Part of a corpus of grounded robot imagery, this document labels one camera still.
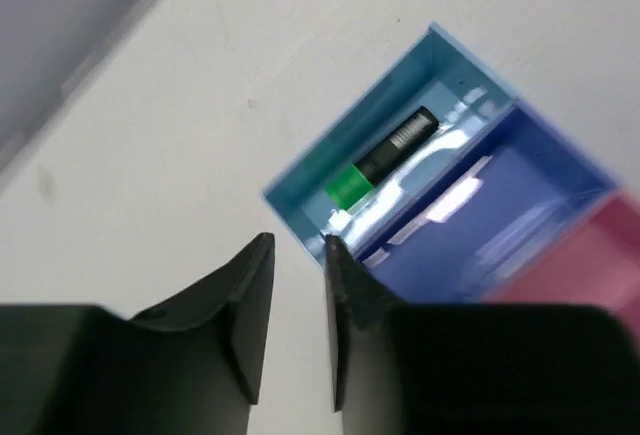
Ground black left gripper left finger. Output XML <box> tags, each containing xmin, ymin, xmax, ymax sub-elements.
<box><xmin>64</xmin><ymin>232</ymin><xmax>275</xmax><ymax>434</ymax></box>

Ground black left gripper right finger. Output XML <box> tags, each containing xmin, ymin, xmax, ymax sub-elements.
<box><xmin>324</xmin><ymin>235</ymin><xmax>400</xmax><ymax>434</ymax></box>

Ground green cap black highlighter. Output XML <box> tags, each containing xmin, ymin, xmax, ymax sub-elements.
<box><xmin>326</xmin><ymin>106</ymin><xmax>440</xmax><ymax>210</ymax></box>

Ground dark blue drawer container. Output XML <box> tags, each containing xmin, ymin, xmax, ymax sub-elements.
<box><xmin>356</xmin><ymin>102</ymin><xmax>617</xmax><ymax>303</ymax></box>

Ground light blue drawer container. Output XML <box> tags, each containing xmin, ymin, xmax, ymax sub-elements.
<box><xmin>264</xmin><ymin>24</ymin><xmax>518</xmax><ymax>264</ymax></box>

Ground pink drawer container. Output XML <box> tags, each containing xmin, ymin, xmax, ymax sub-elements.
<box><xmin>487</xmin><ymin>190</ymin><xmax>639</xmax><ymax>334</ymax></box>

